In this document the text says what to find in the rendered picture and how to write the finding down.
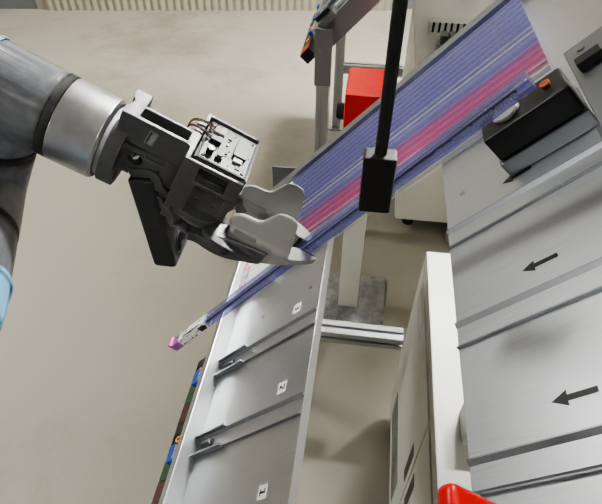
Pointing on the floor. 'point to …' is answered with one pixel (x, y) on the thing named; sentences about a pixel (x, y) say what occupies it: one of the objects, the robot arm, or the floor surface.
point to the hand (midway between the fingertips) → (301, 252)
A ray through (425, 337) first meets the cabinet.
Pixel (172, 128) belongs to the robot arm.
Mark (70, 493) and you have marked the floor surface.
